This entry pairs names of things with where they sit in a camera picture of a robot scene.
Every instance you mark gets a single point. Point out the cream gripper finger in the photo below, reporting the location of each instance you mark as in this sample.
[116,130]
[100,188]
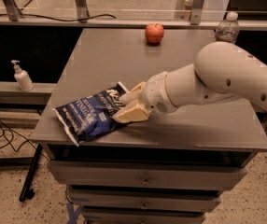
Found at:
[133,112]
[133,94]

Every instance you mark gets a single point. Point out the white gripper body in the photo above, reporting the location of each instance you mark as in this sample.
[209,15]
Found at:
[156,94]

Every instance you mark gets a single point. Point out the blue Kettle chip bag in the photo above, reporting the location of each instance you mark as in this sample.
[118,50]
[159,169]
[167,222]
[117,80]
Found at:
[90,117]

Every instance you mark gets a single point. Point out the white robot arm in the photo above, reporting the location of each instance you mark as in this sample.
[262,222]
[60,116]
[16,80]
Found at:
[221,71]

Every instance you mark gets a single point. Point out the red apple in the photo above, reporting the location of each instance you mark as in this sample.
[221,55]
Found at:
[154,33]

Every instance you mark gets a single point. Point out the grey drawer cabinet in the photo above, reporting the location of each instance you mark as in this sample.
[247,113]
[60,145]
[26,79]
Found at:
[219,135]

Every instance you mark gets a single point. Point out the top grey drawer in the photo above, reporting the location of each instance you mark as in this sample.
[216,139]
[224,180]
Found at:
[153,176]

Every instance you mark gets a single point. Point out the grey drawer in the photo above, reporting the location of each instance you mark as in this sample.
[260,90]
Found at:
[153,176]
[101,215]
[143,200]

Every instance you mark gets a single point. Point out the clear plastic water bottle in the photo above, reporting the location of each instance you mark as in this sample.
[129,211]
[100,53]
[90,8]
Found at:
[228,30]

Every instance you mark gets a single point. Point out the middle grey drawer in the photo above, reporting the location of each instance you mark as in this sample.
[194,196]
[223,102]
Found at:
[143,200]

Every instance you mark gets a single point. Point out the black floor stand bar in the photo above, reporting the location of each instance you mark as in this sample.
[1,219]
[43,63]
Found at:
[27,192]

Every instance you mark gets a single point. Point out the white pump dispenser bottle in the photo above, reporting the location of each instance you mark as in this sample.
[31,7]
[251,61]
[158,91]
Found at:
[22,77]

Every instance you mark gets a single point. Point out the bottom grey drawer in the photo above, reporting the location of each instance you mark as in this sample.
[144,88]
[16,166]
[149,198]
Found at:
[101,215]

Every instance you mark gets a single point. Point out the grey metal railing frame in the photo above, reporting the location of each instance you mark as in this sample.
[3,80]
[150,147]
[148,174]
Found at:
[172,14]

